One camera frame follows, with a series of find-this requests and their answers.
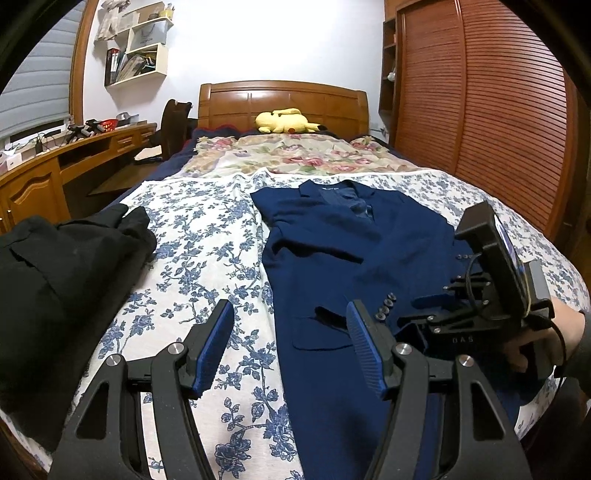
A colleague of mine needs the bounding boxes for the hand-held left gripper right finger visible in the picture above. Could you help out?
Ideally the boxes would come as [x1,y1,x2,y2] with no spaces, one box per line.
[345,299,529,480]

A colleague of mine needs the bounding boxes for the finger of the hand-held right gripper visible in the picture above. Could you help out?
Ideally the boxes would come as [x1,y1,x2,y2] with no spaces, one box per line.
[410,294,458,311]
[396,311,437,329]

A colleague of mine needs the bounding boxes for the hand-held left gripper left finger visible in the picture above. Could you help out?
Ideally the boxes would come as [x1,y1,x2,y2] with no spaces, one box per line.
[47,299,236,480]

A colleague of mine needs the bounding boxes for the navy blue suit jacket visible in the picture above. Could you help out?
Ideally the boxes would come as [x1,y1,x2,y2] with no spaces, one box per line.
[250,181,548,467]

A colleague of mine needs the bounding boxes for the person's right hand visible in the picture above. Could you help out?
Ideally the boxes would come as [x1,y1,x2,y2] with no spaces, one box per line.
[501,300,587,372]

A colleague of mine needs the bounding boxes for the wooden bed with floral bedding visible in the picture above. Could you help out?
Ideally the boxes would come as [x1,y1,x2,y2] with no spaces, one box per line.
[28,167,591,480]

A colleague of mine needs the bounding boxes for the wooden louvered wardrobe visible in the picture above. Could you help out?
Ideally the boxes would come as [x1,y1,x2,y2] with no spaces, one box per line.
[379,0,580,241]

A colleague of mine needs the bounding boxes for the black coat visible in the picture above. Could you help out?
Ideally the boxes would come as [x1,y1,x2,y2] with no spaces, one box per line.
[0,203,158,450]

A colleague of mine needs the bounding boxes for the rose floral quilt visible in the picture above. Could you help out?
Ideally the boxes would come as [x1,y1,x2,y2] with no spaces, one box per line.
[178,135,419,178]

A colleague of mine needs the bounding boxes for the dark wooden chair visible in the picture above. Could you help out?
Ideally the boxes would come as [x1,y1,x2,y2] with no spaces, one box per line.
[134,98,197,162]

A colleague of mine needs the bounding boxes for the yellow plush toy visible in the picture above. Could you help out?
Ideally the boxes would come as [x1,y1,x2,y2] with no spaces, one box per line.
[255,107,321,136]

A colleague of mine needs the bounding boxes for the wooden desk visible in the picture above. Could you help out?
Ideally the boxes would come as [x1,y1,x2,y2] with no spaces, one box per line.
[0,122,160,236]

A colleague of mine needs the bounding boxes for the wooden bed headboard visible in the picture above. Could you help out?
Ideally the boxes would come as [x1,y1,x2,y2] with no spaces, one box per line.
[198,80,370,139]

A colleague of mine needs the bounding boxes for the black devices on desk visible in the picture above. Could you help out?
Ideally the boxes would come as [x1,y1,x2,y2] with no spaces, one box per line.
[67,119,105,139]

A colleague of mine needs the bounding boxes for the row of books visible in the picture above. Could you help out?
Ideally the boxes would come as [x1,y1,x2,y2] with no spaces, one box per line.
[105,47,158,86]

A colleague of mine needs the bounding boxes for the grey window blind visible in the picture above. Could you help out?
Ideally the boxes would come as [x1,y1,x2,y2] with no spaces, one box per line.
[0,7,84,139]

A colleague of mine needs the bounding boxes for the grey paper bag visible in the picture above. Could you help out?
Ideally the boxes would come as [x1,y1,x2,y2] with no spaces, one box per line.
[129,25,162,49]

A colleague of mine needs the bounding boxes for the white cloth bundle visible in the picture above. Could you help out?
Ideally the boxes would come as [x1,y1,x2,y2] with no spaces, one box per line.
[95,0,134,40]

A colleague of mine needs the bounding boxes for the white wall shelf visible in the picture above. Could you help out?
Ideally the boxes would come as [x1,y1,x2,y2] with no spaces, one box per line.
[95,0,175,88]

